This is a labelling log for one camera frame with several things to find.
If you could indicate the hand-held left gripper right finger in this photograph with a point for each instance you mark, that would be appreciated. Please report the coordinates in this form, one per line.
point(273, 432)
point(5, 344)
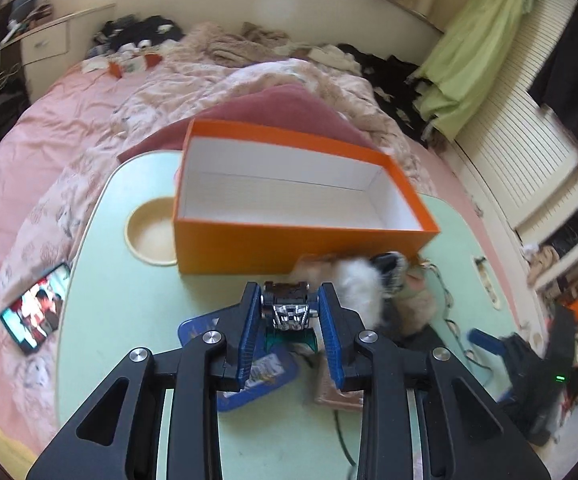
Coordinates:
point(331, 345)

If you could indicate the green cartoon print desktop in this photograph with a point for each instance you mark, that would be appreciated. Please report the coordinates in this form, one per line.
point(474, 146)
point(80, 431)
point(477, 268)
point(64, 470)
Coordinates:
point(134, 300)

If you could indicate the white fluffy pom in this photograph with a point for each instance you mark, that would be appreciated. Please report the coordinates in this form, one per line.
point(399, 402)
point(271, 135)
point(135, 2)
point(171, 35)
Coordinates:
point(359, 285)

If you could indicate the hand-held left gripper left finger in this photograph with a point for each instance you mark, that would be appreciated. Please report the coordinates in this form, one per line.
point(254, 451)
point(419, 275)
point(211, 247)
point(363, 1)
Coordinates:
point(250, 340)

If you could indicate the beige fluffy pom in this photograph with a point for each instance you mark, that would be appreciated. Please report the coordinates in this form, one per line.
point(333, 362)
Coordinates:
point(314, 270)

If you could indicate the pink bed sheet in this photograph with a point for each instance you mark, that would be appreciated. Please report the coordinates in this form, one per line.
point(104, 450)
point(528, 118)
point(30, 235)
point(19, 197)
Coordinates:
point(34, 130)

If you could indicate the white slatted panel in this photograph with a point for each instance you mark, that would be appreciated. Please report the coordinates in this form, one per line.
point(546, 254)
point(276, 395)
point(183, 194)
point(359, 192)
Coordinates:
point(524, 150)

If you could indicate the cream bedside cabinet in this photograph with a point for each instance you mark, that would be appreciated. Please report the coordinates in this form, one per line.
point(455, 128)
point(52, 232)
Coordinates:
point(44, 42)

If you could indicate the maroon pillow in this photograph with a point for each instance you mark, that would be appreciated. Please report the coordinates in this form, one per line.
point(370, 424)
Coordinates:
point(269, 110)

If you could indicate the silver black toy teal base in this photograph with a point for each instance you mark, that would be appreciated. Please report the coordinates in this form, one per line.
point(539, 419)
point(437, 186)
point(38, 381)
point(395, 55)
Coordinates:
point(289, 312)

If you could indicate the smartphone with lit screen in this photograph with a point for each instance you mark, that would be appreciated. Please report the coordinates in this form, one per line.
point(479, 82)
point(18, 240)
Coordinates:
point(34, 310)

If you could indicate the blue plastic packet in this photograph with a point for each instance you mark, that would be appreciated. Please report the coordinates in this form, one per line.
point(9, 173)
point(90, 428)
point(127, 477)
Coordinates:
point(279, 382)

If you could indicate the black and white clothes pile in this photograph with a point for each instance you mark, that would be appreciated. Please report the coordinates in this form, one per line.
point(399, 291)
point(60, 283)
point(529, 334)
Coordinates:
point(139, 27)

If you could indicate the orange cardboard box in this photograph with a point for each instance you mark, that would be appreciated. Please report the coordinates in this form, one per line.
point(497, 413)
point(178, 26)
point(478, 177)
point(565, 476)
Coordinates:
point(269, 247)

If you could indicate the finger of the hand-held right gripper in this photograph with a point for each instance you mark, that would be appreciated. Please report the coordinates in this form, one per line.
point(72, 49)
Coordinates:
point(486, 341)

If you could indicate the light green hanging cloth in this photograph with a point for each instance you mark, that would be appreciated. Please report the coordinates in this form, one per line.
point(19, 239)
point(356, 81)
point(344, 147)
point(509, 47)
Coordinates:
point(479, 45)

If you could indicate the peach cartoon figurine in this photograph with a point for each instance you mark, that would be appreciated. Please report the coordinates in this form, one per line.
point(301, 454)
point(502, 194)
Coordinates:
point(419, 300)

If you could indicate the black clothes heap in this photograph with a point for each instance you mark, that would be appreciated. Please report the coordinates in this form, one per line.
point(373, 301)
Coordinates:
point(394, 72)

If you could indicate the beige crumpled cloth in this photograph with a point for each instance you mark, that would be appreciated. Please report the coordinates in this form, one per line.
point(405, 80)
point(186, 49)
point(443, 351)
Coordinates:
point(544, 260)

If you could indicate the brown printed box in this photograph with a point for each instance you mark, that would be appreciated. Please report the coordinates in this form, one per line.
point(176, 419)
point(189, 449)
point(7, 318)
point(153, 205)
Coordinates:
point(336, 395)

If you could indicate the pink printed fluffy quilt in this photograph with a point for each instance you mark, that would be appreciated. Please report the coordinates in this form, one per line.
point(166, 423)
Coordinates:
point(269, 72)

